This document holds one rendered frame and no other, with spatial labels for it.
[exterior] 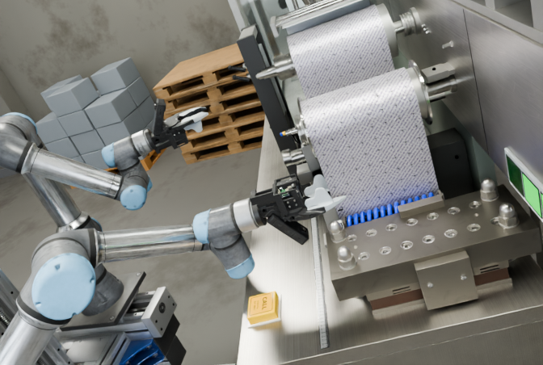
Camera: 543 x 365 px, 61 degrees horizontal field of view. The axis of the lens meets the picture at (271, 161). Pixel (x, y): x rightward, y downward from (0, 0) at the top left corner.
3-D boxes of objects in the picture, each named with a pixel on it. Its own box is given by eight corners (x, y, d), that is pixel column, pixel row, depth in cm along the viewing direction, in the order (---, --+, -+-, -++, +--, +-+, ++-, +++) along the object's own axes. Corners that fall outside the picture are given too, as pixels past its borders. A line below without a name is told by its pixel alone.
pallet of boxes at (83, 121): (174, 139, 533) (132, 56, 490) (149, 169, 476) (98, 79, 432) (103, 157, 568) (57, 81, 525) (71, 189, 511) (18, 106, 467)
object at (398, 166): (340, 220, 111) (317, 156, 103) (439, 193, 106) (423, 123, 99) (340, 222, 110) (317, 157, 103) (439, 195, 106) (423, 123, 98)
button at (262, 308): (252, 304, 115) (248, 296, 114) (279, 296, 114) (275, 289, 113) (250, 325, 109) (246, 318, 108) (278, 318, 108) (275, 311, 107)
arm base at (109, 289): (73, 317, 152) (56, 296, 148) (96, 284, 164) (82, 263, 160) (110, 313, 147) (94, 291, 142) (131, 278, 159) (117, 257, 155)
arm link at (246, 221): (244, 238, 109) (246, 219, 116) (262, 233, 108) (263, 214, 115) (232, 213, 106) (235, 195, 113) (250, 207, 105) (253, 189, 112)
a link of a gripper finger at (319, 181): (338, 170, 106) (300, 185, 107) (346, 191, 109) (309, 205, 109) (335, 165, 109) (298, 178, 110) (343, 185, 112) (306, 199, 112)
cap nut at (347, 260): (338, 260, 98) (332, 244, 96) (355, 256, 97) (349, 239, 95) (340, 272, 94) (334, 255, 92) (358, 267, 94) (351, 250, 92)
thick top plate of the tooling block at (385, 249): (332, 252, 110) (325, 232, 107) (507, 205, 103) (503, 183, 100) (338, 301, 96) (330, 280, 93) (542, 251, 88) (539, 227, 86)
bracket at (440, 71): (422, 76, 102) (420, 68, 102) (448, 67, 101) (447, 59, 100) (428, 83, 98) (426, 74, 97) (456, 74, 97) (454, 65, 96)
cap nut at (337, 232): (330, 234, 106) (324, 219, 104) (346, 230, 106) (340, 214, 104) (331, 244, 103) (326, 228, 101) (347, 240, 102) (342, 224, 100)
